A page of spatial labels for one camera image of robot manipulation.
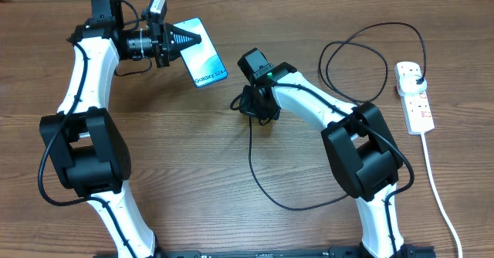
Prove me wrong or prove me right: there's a blue Galaxy smartphone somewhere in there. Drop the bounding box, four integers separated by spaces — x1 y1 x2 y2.
174 17 228 87

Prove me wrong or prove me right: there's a black USB charging cable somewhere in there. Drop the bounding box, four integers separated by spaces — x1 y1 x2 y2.
246 22 428 212

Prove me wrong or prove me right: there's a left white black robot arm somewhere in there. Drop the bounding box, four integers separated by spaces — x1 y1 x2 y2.
37 0 201 257

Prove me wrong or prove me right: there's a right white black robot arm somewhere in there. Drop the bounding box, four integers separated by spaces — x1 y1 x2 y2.
231 48 411 257

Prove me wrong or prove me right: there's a white charger plug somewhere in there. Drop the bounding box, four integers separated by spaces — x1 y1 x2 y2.
397 75 428 97

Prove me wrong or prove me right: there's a white power strip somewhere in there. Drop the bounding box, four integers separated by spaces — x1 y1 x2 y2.
394 61 435 135

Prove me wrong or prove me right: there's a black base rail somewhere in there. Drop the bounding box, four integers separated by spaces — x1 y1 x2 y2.
92 245 437 258

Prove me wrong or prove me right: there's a white power strip cord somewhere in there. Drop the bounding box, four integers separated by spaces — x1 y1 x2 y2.
419 132 464 258

